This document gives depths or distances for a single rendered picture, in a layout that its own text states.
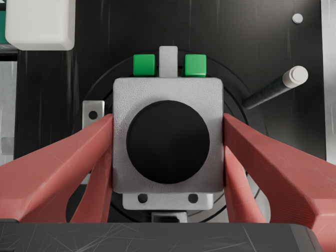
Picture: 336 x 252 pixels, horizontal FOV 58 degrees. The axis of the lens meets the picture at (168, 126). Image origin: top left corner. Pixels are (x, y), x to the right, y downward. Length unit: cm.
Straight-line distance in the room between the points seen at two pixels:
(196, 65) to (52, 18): 12
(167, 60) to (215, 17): 10
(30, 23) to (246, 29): 16
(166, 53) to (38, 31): 11
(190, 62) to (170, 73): 1
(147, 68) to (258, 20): 12
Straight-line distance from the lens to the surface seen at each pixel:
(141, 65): 17
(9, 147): 27
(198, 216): 22
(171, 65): 16
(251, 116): 22
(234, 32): 25
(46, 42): 25
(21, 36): 25
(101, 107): 20
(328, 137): 27
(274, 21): 27
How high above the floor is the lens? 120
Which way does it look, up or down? 86 degrees down
